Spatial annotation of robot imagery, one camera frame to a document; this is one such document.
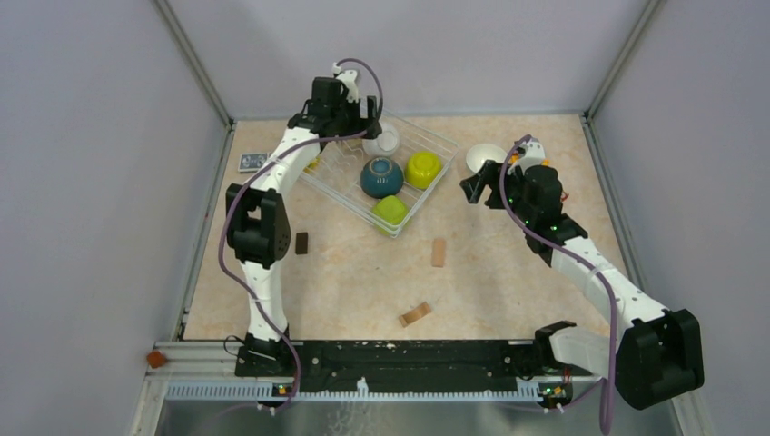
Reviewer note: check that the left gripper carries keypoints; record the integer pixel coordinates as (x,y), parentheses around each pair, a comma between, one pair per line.
(367,123)

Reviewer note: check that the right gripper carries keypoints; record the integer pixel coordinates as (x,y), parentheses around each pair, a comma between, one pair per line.
(474,185)

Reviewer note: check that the white bowl with blue rim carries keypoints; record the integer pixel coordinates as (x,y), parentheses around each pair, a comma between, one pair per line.
(477,155)

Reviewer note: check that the white wire dish rack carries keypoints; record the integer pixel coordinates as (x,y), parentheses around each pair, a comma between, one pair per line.
(337,171)

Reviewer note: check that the round lime green bowl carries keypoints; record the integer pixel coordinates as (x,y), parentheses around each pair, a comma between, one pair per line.
(422,169)

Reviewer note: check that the white ceramic bowl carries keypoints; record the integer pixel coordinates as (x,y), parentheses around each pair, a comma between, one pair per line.
(386,144)

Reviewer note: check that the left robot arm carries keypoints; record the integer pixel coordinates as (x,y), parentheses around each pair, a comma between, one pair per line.
(257,226)

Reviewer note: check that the teal ceramic bowl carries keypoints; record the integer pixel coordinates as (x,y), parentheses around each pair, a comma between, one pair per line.
(381,177)

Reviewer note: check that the yellow owl toy block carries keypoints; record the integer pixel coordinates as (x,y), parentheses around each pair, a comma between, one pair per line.
(312,165)

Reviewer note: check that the light wooden block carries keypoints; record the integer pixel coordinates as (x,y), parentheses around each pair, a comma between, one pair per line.
(438,252)

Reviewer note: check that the square lime green bowl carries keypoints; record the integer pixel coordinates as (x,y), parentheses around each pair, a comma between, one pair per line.
(392,211)

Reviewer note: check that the playing card deck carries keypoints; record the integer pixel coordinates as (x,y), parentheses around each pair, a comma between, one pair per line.
(252,162)

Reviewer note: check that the dark brown wooden block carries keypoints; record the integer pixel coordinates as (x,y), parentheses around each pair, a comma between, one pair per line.
(302,243)

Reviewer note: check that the wooden arch block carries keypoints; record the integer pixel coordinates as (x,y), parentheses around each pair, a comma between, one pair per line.
(418,312)

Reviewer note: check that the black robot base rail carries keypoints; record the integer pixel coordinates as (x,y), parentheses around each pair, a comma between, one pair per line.
(427,366)

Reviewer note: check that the orange block on rail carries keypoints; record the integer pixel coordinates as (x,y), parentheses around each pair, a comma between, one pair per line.
(156,359)

